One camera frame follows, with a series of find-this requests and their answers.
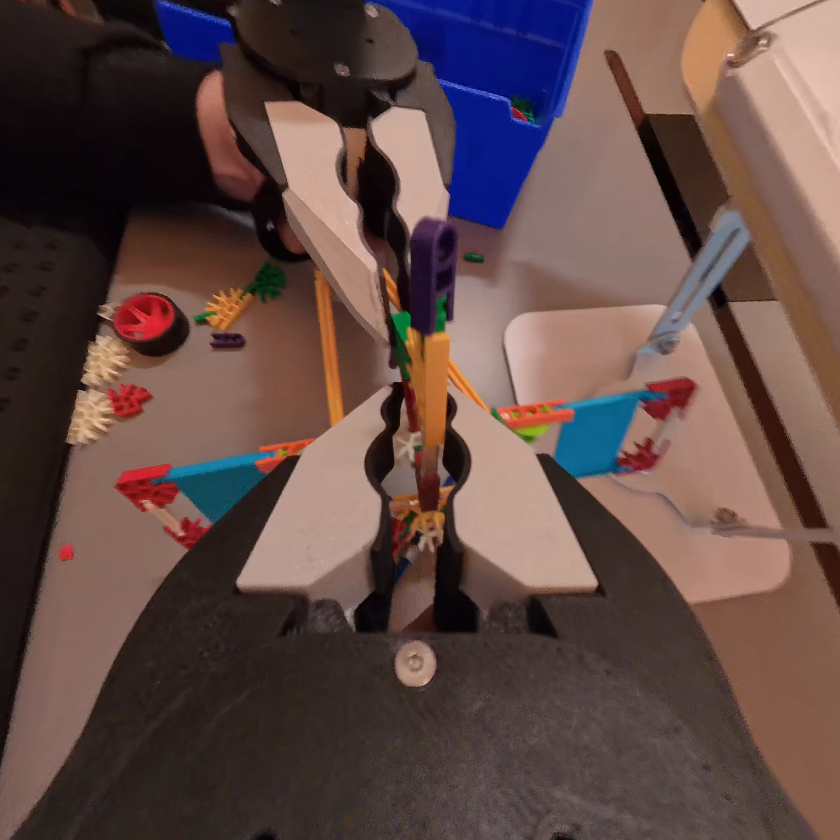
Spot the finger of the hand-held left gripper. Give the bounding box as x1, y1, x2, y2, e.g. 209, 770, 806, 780
264, 101, 392, 347
366, 106, 452, 309

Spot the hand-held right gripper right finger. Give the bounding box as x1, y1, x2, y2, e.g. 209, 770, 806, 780
434, 392, 599, 632

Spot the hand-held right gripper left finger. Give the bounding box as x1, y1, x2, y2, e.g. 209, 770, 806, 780
236, 384, 404, 634

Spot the colourful construction toy airplane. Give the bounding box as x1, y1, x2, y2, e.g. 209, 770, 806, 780
115, 217, 698, 565

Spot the person's left forearm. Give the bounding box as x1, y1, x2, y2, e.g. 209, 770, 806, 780
0, 0, 224, 214

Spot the person's left hand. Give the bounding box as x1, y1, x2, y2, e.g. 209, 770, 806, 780
196, 69, 262, 199

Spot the green fan connector piece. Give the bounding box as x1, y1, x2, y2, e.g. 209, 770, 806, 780
246, 261, 288, 303

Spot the yellow connector with green rod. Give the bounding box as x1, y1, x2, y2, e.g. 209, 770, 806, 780
193, 287, 256, 331

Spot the white metal stand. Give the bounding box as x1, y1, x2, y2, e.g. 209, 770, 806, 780
504, 209, 840, 605

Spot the red toy wheel black tyre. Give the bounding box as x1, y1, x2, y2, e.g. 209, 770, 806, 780
113, 292, 191, 357

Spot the red fan connector piece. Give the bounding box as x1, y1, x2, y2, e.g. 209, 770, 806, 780
107, 384, 153, 416

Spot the white snowflake connector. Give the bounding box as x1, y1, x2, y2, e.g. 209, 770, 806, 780
66, 388, 116, 446
80, 335, 132, 388

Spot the wooden board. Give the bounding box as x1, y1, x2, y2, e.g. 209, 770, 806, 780
679, 0, 840, 460

